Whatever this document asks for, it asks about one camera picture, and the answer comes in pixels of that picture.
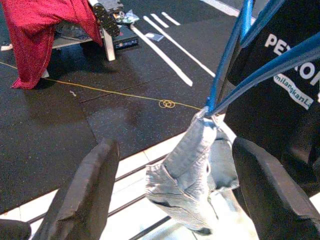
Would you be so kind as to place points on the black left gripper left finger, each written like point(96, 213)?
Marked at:
point(85, 195)

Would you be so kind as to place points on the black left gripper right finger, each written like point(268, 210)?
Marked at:
point(275, 205)

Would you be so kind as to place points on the light blue denim shorts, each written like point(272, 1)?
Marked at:
point(190, 160)

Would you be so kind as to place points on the black metal clothes rack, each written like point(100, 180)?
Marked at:
point(135, 170)

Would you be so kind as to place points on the black T-shirt with white print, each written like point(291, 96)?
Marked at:
point(262, 105)

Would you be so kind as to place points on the small white scrap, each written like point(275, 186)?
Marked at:
point(73, 93)

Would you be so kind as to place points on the grey bench with white leg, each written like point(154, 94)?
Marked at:
point(108, 47)

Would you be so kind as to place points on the long wide white tape strip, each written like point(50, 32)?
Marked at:
point(162, 56)

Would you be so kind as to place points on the black flat box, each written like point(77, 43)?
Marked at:
point(126, 37)

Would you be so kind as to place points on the red shirt with yellow print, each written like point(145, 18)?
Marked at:
point(32, 37)

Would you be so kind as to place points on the small flat clear packet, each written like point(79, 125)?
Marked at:
point(154, 37)

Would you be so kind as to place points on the long thin white tape strip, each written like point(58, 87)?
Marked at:
point(180, 46)

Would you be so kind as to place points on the black dotted board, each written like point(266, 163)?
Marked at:
point(106, 20)

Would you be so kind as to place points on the crumpled clear plastic packet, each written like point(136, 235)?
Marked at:
point(128, 17)

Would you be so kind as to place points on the short white tape strip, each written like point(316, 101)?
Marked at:
point(160, 20)
point(170, 18)

